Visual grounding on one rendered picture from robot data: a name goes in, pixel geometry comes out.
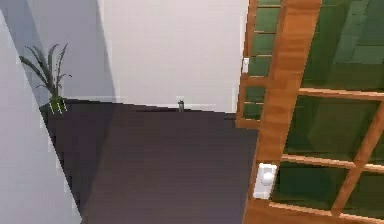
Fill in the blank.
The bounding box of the wooden glass-paned door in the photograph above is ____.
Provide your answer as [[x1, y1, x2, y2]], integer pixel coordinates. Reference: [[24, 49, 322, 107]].
[[242, 0, 384, 224], [235, 0, 287, 130]]

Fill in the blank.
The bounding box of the green house plant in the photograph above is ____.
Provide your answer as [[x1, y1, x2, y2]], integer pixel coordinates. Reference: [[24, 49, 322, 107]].
[[18, 42, 73, 115]]

